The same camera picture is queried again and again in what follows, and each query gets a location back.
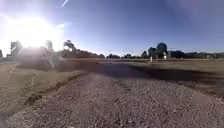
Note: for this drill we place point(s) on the row of trees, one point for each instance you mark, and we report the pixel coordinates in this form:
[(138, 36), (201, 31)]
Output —
[(83, 53)]

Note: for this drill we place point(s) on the grey gravel path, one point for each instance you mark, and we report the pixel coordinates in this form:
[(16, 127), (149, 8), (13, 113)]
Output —
[(123, 103)]

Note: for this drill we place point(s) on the tree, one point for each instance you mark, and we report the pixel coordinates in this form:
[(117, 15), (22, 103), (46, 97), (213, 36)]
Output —
[(161, 49)]

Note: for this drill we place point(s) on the white post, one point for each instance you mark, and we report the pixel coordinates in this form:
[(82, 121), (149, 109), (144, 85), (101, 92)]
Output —
[(151, 59)]

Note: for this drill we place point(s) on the building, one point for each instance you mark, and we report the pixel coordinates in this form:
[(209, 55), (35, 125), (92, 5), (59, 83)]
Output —
[(181, 54)]

